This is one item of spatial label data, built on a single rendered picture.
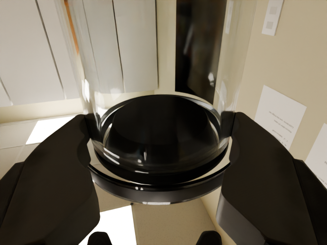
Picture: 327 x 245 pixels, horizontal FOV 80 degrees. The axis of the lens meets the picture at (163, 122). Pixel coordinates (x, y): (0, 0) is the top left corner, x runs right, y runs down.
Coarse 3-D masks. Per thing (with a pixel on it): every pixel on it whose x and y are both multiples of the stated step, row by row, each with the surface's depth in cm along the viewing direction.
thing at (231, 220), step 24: (240, 120) 11; (240, 144) 9; (264, 144) 9; (240, 168) 8; (264, 168) 8; (288, 168) 8; (240, 192) 7; (264, 192) 7; (288, 192) 7; (216, 216) 7; (240, 216) 6; (264, 216) 6; (288, 216) 6; (240, 240) 6; (264, 240) 6; (288, 240) 5; (312, 240) 5
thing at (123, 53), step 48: (96, 0) 6; (144, 0) 6; (192, 0) 6; (240, 0) 7; (96, 48) 7; (144, 48) 6; (192, 48) 7; (240, 48) 8; (96, 96) 8; (144, 96) 7; (192, 96) 8; (96, 144) 11; (144, 144) 9; (192, 144) 9
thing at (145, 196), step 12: (96, 180) 10; (216, 180) 10; (120, 192) 10; (132, 192) 9; (144, 192) 9; (156, 192) 9; (168, 192) 9; (180, 192) 9; (192, 192) 10; (204, 192) 10
